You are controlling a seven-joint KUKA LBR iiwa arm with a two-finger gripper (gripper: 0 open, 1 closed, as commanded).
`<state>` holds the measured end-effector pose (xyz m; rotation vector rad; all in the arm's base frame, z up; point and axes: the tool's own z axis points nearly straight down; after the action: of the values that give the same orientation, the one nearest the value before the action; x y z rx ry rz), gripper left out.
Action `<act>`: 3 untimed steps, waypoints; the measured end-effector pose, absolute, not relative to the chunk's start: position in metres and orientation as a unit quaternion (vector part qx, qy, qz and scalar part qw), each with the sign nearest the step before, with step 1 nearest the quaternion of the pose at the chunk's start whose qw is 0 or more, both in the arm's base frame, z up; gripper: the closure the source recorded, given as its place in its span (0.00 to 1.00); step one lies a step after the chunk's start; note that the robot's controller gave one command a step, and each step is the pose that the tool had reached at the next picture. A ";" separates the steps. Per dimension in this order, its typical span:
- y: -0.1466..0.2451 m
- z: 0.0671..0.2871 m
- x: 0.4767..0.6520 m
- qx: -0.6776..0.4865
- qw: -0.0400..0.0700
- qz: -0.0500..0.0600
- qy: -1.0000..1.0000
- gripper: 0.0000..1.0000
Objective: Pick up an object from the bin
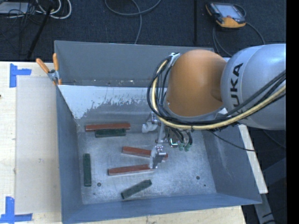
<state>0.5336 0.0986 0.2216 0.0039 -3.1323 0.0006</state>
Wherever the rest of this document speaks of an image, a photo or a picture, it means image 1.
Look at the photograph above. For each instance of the pale wood flat board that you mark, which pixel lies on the pale wood flat board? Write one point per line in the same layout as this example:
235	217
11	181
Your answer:
35	136

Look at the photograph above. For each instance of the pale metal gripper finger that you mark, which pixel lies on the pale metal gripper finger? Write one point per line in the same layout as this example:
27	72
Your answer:
149	126
158	158

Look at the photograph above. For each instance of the grey metal bin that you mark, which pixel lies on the grey metal bin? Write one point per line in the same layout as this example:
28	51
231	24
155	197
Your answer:
144	185

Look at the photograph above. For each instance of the red-brown flat block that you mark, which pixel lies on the red-brown flat block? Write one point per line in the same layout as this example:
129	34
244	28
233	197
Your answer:
107	126
128	170
135	151

